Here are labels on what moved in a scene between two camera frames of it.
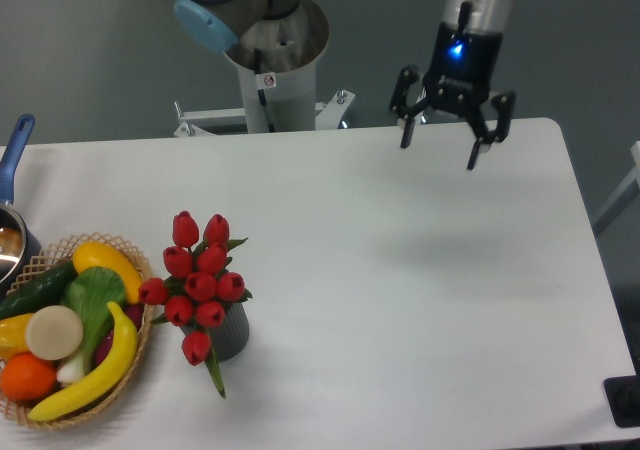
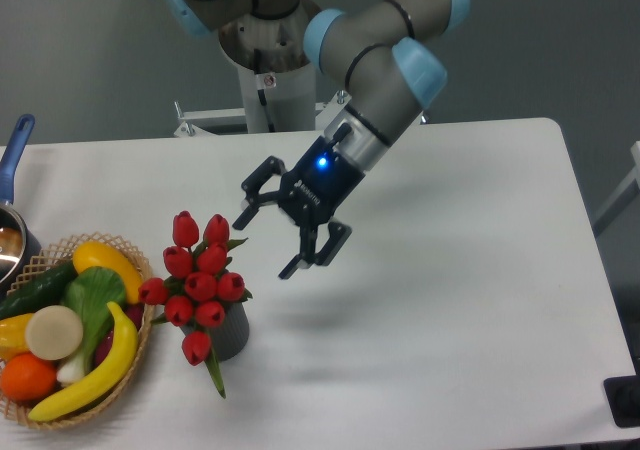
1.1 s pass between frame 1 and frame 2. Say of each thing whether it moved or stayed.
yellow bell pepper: stayed
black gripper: moved
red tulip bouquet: stayed
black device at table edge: stayed
